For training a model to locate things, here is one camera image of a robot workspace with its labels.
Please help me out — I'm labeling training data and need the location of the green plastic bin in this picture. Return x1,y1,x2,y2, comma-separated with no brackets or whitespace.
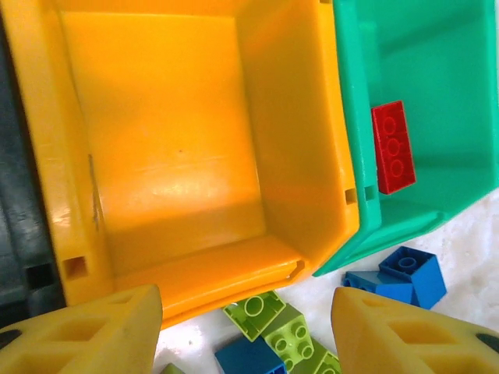
311,0,499,278

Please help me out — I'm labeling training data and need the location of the yellow plastic bin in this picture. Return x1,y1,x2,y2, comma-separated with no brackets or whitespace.
2,0,359,332

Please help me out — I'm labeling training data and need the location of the red flat lego brick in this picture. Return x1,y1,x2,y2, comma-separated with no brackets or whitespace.
370,100,417,195

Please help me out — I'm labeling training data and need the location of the blue lego brick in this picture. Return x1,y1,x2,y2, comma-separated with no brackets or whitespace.
342,271,381,293
214,337,290,374
376,245,448,311

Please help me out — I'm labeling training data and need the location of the black plastic bin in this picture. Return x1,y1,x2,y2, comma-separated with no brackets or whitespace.
0,11,65,324

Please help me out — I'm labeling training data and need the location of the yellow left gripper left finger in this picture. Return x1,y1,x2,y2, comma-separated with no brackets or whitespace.
0,284,163,374

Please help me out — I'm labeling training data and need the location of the long lime green lego brick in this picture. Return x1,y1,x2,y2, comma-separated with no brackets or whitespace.
264,311,342,374

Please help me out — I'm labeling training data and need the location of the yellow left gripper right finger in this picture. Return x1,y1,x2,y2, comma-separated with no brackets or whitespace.
331,287,499,374

